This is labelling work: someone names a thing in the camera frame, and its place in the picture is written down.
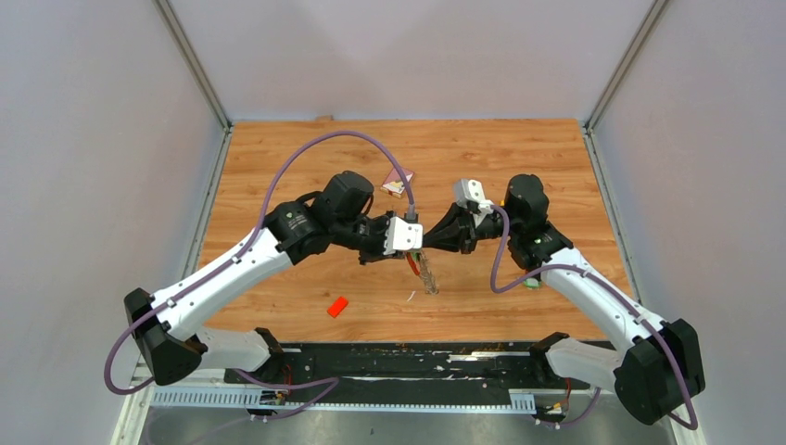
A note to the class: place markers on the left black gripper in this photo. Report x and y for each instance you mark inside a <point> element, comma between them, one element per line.
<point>384,222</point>

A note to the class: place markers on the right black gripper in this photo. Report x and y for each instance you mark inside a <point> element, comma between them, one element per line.
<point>456,231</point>

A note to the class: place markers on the metal key organizer red handle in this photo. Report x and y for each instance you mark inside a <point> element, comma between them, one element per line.
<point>420,266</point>

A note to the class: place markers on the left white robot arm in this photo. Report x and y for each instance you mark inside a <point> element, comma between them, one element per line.
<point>170,323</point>

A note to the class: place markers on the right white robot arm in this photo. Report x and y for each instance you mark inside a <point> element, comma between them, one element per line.
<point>654,366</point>

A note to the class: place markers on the playing card box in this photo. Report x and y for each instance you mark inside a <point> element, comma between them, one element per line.
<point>393,185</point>

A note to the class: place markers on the small orange block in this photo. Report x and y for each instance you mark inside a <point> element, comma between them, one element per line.
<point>339,305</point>

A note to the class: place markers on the small green toy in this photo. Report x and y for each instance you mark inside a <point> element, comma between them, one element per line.
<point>531,283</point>

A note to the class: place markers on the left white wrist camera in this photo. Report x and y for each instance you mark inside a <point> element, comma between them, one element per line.
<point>402,236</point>

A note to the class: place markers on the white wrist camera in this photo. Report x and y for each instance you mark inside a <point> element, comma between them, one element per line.
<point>469,194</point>
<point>402,236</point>

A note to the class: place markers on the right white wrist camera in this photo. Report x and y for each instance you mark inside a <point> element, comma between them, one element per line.
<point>469,194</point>

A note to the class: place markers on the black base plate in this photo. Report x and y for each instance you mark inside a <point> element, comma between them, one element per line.
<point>413,373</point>

